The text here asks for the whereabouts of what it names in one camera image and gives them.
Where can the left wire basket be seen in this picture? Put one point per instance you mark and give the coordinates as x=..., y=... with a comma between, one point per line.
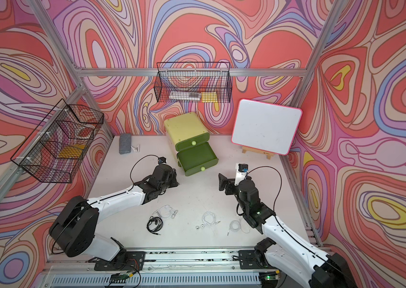
x=65, y=124

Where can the green circuit board right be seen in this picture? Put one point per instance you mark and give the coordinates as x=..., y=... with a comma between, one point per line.
x=270, y=276

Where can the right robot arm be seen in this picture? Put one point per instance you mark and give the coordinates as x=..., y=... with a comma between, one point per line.
x=282, y=248

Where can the grey whiteboard eraser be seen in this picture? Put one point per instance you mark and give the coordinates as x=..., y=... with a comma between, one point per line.
x=125, y=143

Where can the white earphones right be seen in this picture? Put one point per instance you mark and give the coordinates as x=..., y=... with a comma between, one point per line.
x=238, y=226

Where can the pink framed whiteboard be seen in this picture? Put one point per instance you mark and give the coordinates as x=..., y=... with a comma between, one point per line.
x=266, y=126

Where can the green yellow drawer cabinet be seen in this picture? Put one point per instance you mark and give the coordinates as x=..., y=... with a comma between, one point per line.
x=189, y=140

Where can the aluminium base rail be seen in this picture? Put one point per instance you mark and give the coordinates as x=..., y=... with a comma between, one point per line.
x=174, y=268

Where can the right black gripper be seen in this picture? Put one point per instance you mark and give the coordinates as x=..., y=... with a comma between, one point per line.
x=230, y=184

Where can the green circuit board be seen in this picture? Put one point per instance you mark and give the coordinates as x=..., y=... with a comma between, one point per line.
x=270, y=276
x=120, y=277

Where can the green circuit board left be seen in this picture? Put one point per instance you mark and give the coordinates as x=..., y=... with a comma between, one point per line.
x=120, y=277

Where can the wooden whiteboard easel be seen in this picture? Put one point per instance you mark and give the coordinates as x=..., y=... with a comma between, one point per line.
x=268, y=155

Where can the yellow item in left basket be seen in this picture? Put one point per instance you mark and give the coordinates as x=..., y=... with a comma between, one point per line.
x=72, y=151

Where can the white earphones left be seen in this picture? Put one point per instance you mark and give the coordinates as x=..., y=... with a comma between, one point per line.
x=165, y=212

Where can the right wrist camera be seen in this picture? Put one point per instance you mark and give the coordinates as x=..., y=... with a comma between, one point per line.
x=241, y=172

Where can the white earphones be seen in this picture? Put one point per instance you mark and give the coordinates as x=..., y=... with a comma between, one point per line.
x=238, y=226
x=165, y=212
x=208, y=219

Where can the yellow item in basket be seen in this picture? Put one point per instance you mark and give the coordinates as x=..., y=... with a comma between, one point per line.
x=72, y=151
x=209, y=97

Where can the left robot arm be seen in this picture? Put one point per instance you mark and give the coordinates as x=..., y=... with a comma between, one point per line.
x=74, y=230

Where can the white earphones middle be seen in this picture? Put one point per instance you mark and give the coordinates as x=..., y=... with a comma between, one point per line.
x=208, y=219

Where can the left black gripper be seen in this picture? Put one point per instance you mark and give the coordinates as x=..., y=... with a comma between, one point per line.
x=173, y=176

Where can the yellow item in back basket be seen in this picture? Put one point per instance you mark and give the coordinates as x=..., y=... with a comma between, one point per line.
x=209, y=97

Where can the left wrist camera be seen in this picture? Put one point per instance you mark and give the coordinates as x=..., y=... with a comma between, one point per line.
x=161, y=160

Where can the wire basket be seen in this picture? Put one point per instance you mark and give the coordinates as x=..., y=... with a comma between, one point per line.
x=185, y=81
x=65, y=124

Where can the black earphones front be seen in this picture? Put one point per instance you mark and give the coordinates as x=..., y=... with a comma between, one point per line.
x=154, y=225

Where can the back wire basket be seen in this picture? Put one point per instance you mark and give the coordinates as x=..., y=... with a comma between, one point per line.
x=185, y=81

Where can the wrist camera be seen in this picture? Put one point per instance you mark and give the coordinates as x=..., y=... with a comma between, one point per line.
x=161, y=160
x=241, y=172

